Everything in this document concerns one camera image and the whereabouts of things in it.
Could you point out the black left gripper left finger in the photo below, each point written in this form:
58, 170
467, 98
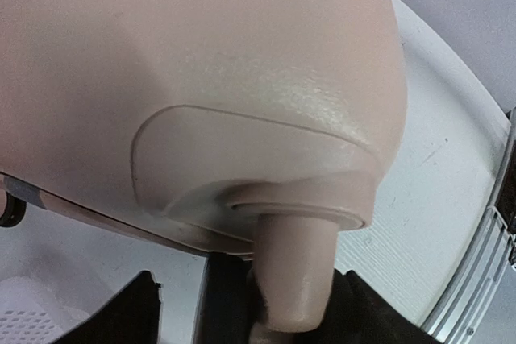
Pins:
131, 316

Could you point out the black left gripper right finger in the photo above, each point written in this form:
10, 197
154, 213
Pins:
358, 314

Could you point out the white perforated plastic basket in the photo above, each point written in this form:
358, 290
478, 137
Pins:
32, 314

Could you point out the pink hard-shell suitcase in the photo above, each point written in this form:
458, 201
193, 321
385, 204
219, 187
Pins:
256, 128

